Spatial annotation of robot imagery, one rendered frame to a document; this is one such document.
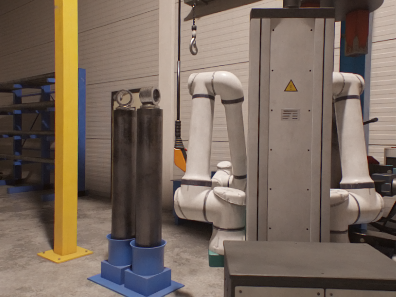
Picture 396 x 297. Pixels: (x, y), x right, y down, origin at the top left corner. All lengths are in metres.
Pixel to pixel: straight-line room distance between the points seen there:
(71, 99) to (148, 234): 1.71
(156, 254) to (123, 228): 0.40
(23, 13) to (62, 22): 6.95
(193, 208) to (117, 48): 5.89
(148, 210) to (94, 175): 4.98
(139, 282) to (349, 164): 1.87
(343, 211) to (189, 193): 0.70
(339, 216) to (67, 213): 2.87
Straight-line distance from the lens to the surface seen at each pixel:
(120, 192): 3.09
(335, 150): 2.41
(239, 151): 1.85
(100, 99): 7.59
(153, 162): 2.82
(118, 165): 3.07
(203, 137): 1.72
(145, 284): 2.95
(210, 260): 1.66
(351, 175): 1.85
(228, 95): 1.74
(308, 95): 1.54
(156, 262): 2.96
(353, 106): 1.89
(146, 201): 2.85
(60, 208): 3.92
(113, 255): 3.20
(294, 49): 1.56
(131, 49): 6.97
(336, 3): 2.56
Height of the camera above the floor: 1.25
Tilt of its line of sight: 1 degrees down
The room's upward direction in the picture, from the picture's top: 1 degrees clockwise
